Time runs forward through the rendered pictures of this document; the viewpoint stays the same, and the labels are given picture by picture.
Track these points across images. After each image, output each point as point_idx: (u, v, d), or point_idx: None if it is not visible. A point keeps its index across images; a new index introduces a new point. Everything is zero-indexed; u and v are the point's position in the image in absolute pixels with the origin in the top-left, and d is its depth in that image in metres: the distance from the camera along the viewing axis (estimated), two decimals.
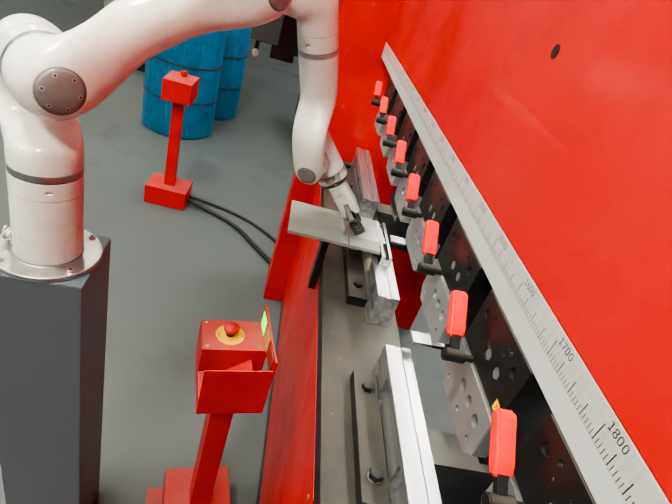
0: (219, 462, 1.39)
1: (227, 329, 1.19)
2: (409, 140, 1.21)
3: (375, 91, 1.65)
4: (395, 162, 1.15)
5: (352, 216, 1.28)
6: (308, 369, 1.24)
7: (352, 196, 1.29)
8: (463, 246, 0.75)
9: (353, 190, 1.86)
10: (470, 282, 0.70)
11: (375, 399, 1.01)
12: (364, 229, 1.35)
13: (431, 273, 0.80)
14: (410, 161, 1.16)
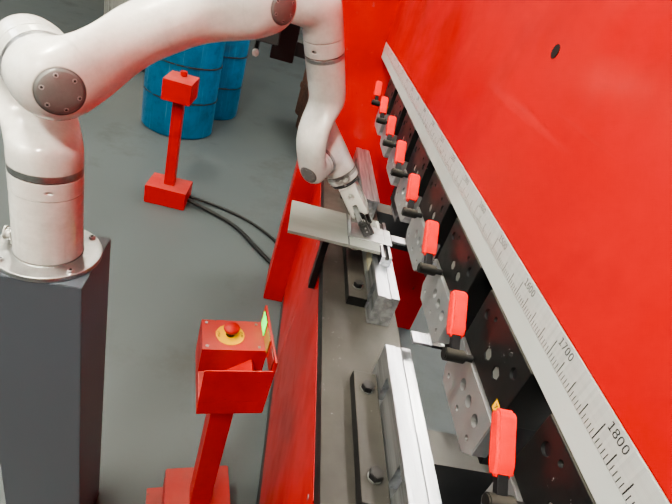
0: (219, 462, 1.39)
1: (227, 329, 1.19)
2: (409, 140, 1.21)
3: (375, 91, 1.65)
4: (395, 162, 1.15)
5: (360, 217, 1.29)
6: (308, 369, 1.24)
7: (361, 197, 1.30)
8: (463, 246, 0.75)
9: None
10: (470, 282, 0.70)
11: (375, 399, 1.01)
12: (373, 231, 1.36)
13: (431, 273, 0.80)
14: (410, 161, 1.16)
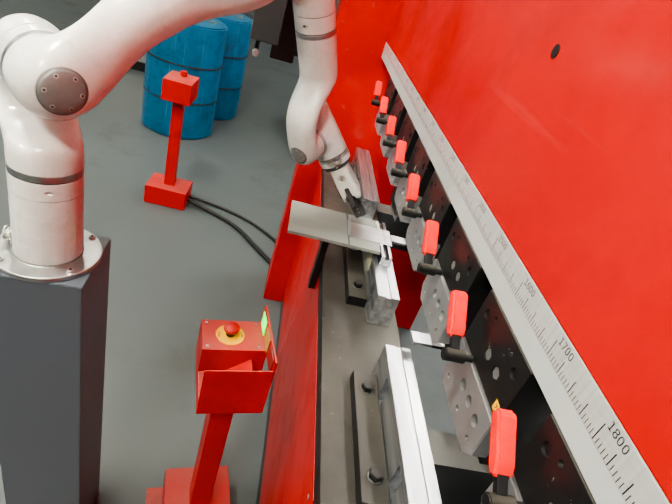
0: (219, 462, 1.39)
1: (227, 329, 1.19)
2: (409, 140, 1.21)
3: (375, 91, 1.65)
4: (395, 162, 1.15)
5: (354, 201, 1.29)
6: (308, 369, 1.24)
7: (354, 180, 1.27)
8: (463, 246, 0.75)
9: None
10: (470, 282, 0.70)
11: (375, 399, 1.01)
12: (365, 212, 1.35)
13: (431, 273, 0.80)
14: (410, 161, 1.16)
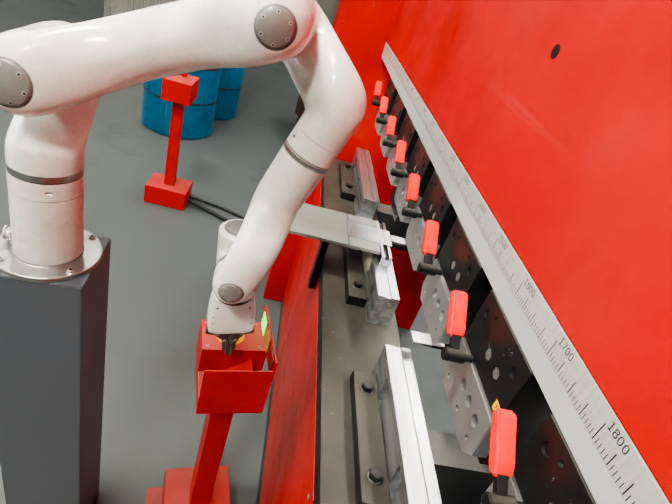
0: (219, 462, 1.39)
1: None
2: (409, 140, 1.21)
3: (375, 91, 1.65)
4: (395, 162, 1.15)
5: None
6: (308, 369, 1.24)
7: None
8: (463, 246, 0.75)
9: (353, 190, 1.86)
10: (470, 282, 0.70)
11: (375, 399, 1.01)
12: None
13: (431, 273, 0.80)
14: (410, 161, 1.16)
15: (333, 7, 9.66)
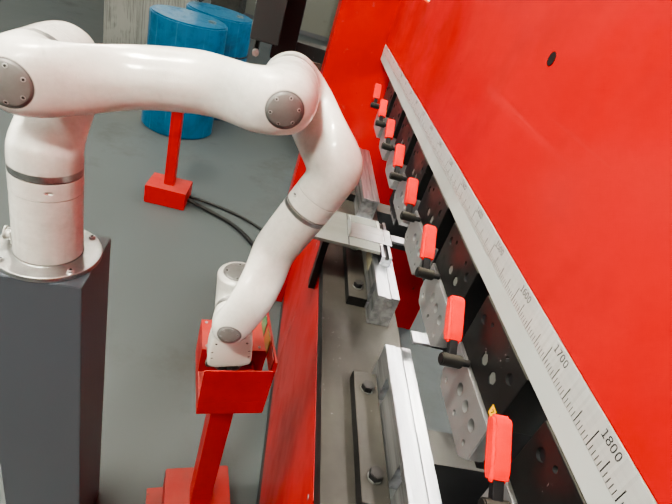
0: (219, 462, 1.39)
1: None
2: (408, 143, 1.22)
3: (374, 94, 1.65)
4: (394, 166, 1.15)
5: None
6: (308, 369, 1.24)
7: None
8: (460, 251, 0.76)
9: (353, 190, 1.86)
10: (467, 287, 0.70)
11: (375, 399, 1.01)
12: None
13: (429, 277, 0.80)
14: (409, 165, 1.16)
15: (333, 7, 9.66)
